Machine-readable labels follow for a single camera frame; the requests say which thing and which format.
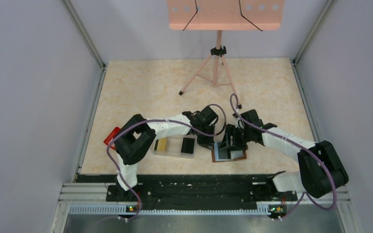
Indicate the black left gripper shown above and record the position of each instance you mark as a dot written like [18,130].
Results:
[208,142]

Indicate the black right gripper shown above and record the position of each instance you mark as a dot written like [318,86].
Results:
[231,130]

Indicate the brown leather card holder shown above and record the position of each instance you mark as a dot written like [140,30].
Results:
[226,155]

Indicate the clear acrylic card box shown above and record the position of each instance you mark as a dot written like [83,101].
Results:
[174,147]

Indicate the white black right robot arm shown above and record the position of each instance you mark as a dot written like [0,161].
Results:
[320,168]

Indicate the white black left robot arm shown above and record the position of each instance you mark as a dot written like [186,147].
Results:
[132,142]

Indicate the black credit card stack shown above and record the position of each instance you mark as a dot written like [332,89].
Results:
[188,145]

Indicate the yellow credit card stack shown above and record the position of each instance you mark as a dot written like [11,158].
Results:
[161,145]

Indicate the red plastic block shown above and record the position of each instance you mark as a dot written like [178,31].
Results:
[111,135]

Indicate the pink tripod music stand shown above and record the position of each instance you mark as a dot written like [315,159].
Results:
[220,16]

